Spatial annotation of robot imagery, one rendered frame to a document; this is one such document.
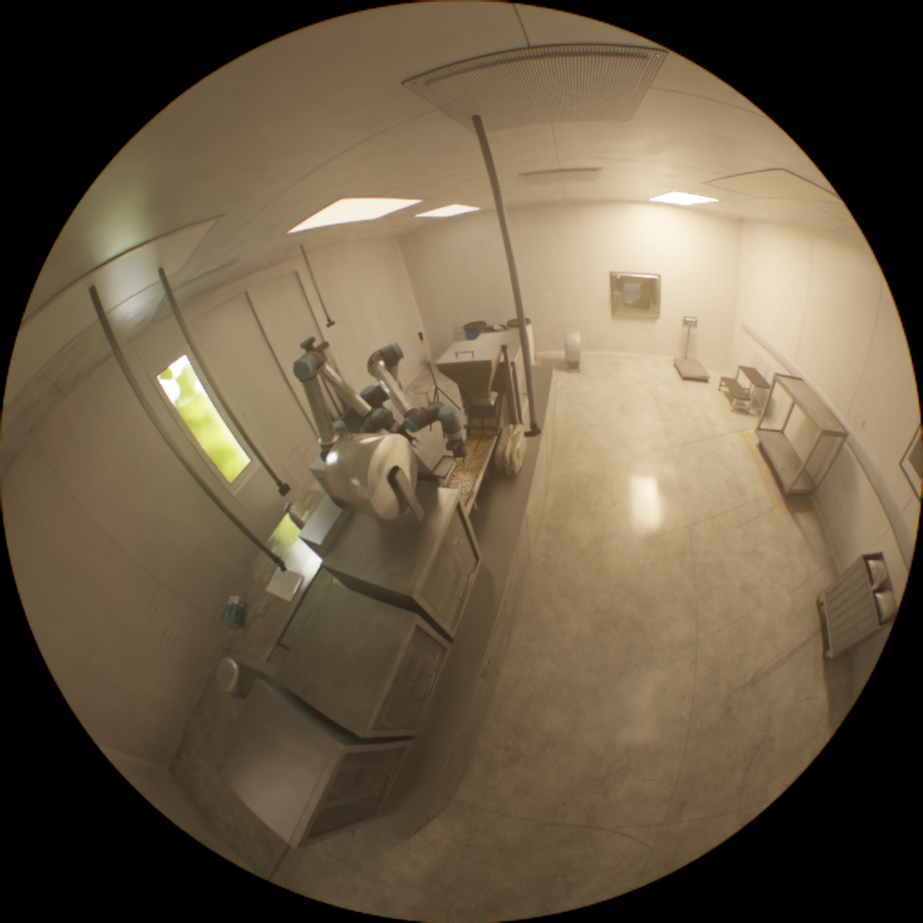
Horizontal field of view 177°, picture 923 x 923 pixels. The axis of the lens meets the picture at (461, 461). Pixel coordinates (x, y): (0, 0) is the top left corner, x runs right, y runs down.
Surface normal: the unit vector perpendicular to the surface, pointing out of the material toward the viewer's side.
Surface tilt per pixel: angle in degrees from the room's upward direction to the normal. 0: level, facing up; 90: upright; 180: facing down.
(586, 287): 90
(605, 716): 0
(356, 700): 0
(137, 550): 90
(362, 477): 48
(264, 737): 0
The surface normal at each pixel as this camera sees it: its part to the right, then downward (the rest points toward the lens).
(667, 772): -0.22, -0.73
